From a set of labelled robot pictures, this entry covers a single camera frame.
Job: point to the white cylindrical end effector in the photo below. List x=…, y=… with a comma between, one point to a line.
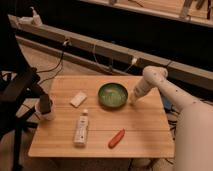
x=141, y=89

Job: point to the green ceramic bowl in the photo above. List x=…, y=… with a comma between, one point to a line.
x=112, y=95

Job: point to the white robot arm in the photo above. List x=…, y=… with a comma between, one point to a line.
x=193, y=138

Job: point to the blue box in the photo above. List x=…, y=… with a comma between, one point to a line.
x=167, y=104

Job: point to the wooden table board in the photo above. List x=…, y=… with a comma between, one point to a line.
x=147, y=133

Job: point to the white rectangular block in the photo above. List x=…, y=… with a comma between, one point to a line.
x=78, y=99

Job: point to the white tube bottle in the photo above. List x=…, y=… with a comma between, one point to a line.
x=80, y=137

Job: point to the white cup with dark block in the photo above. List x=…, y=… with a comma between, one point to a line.
x=43, y=108

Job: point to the white power adapter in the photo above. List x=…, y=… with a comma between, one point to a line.
x=35, y=19

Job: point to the grey metal rail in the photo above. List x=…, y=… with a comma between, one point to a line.
x=178, y=71

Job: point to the black stand frame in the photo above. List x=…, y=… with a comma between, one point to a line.
x=18, y=81

